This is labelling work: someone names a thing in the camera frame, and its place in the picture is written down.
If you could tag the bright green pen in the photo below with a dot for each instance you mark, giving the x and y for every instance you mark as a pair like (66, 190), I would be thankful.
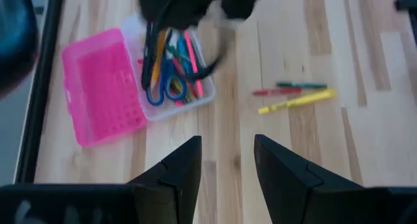
(177, 52)

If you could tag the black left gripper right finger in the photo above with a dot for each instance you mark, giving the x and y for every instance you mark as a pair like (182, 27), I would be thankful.
(293, 194)

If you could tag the red crayon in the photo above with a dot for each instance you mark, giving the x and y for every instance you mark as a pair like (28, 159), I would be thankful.
(277, 92)

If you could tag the yellow highlighter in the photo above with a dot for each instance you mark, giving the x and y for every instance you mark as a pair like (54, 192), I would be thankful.
(296, 102)

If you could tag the dark green crayon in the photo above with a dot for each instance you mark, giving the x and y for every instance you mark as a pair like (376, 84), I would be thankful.
(301, 85)

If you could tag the teal blue pen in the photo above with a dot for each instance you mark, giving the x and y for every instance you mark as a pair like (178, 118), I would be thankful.
(185, 54)

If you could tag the clear supply box pink lid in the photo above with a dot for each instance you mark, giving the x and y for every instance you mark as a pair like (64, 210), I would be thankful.
(104, 87)

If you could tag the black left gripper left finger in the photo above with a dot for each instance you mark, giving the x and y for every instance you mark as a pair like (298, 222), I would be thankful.
(176, 191)

